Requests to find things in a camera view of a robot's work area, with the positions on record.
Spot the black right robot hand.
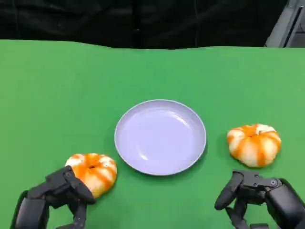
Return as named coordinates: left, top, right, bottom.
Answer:
left=214, top=169, right=305, bottom=229

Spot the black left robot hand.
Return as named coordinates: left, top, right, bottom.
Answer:
left=10, top=166, right=97, bottom=229

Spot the orange and white bread roll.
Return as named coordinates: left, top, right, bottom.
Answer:
left=64, top=153, right=118, bottom=198
left=226, top=124, right=282, bottom=167

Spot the green table cloth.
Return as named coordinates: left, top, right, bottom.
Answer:
left=0, top=39, right=305, bottom=229

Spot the lilac plate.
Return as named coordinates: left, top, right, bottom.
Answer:
left=114, top=99, right=207, bottom=177

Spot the black backdrop curtain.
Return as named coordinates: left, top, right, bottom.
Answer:
left=0, top=0, right=290, bottom=50

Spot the grey metal frame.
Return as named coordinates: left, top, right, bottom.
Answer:
left=264, top=0, right=305, bottom=48

